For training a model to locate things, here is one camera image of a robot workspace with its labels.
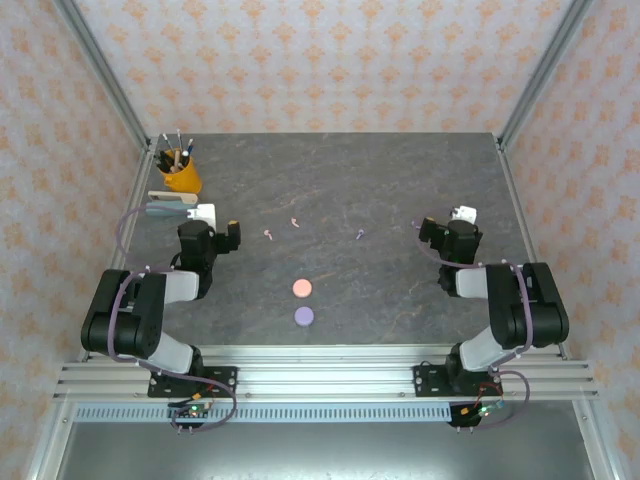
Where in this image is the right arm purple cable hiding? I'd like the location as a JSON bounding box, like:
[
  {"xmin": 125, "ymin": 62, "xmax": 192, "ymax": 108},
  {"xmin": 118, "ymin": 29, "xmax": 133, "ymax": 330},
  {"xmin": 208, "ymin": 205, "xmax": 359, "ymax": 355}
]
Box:
[{"xmin": 411, "ymin": 219, "xmax": 535, "ymax": 431}]

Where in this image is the grey sheet metal panel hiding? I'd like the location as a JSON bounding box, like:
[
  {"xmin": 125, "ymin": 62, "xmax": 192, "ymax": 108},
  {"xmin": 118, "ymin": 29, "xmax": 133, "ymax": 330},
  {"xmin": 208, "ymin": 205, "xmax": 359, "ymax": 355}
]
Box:
[{"xmin": 29, "ymin": 419, "xmax": 616, "ymax": 480}]

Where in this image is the beige and teal stapler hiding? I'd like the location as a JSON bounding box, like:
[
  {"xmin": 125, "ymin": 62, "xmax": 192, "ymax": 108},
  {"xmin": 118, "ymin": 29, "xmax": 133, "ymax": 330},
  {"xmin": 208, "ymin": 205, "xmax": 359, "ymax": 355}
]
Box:
[{"xmin": 145, "ymin": 189, "xmax": 201, "ymax": 219}]

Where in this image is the slotted grey cable duct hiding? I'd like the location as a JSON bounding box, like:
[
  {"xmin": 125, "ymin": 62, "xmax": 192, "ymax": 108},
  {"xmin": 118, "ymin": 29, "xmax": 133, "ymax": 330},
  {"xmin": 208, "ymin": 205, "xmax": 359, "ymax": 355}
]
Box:
[{"xmin": 74, "ymin": 404, "xmax": 451, "ymax": 424}]

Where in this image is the yellow pen cup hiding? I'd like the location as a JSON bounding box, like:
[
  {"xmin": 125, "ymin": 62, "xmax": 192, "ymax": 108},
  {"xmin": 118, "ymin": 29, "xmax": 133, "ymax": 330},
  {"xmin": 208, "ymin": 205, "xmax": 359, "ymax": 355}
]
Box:
[{"xmin": 158, "ymin": 149, "xmax": 204, "ymax": 195}]

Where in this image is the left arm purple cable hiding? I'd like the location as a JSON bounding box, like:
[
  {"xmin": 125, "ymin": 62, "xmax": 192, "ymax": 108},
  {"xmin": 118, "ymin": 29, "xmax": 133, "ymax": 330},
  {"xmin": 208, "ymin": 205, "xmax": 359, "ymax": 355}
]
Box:
[{"xmin": 107, "ymin": 204, "xmax": 237, "ymax": 435}]

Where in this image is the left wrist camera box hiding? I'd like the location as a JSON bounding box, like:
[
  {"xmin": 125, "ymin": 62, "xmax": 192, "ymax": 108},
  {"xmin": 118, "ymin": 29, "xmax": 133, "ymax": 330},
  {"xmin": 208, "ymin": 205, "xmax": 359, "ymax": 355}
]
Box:
[{"xmin": 188, "ymin": 202, "xmax": 218, "ymax": 227}]

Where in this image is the aluminium front rail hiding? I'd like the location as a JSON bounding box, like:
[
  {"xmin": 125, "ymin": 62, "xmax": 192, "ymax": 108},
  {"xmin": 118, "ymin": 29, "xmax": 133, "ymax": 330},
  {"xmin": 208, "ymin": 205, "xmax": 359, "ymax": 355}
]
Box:
[{"xmin": 52, "ymin": 344, "xmax": 600, "ymax": 402}]

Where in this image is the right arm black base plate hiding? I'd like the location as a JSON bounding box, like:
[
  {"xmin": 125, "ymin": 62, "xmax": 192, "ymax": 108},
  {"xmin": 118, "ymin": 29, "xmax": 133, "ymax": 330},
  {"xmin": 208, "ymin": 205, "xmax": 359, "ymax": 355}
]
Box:
[{"xmin": 412, "ymin": 364, "xmax": 504, "ymax": 399}]

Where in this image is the aluminium table side rail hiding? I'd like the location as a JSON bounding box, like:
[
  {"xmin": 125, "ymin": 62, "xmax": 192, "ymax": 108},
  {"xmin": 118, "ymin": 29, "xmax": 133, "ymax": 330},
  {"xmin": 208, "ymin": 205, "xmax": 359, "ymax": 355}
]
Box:
[
  {"xmin": 494, "ymin": 134, "xmax": 572, "ymax": 362},
  {"xmin": 77, "ymin": 142, "xmax": 156, "ymax": 364}
]

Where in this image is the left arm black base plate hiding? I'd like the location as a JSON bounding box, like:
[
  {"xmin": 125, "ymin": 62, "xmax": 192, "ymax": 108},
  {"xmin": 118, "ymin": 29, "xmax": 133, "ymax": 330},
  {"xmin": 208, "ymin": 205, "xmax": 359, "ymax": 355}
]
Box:
[{"xmin": 147, "ymin": 366, "xmax": 239, "ymax": 399}]

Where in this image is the aluminium frame post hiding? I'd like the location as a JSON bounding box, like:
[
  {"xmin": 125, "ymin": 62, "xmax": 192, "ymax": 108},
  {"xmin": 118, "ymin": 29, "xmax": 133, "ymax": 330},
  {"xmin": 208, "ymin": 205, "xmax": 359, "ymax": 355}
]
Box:
[
  {"xmin": 52, "ymin": 0, "xmax": 152, "ymax": 154},
  {"xmin": 497, "ymin": 0, "xmax": 597, "ymax": 151}
]

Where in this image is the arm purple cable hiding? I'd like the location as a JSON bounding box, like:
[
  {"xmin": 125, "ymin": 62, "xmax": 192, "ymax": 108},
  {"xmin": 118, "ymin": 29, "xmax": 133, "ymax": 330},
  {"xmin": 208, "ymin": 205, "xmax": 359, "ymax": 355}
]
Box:
[
  {"xmin": 107, "ymin": 204, "xmax": 237, "ymax": 435},
  {"xmin": 411, "ymin": 219, "xmax": 535, "ymax": 431}
]

